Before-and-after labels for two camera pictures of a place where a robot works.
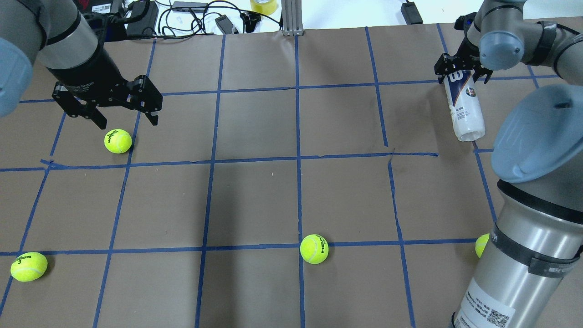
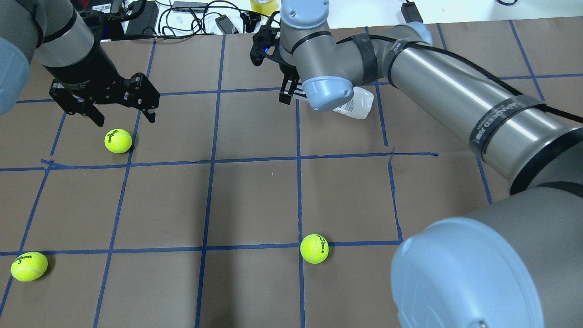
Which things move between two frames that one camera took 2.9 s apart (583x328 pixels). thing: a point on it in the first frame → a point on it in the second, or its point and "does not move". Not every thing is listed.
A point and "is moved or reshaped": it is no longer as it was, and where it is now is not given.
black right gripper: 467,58 → 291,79
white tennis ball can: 466,105 is moved or reshaped
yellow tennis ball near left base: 28,266 does not move
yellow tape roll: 266,7 does not move
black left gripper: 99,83 does not move
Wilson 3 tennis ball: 118,141 does not move
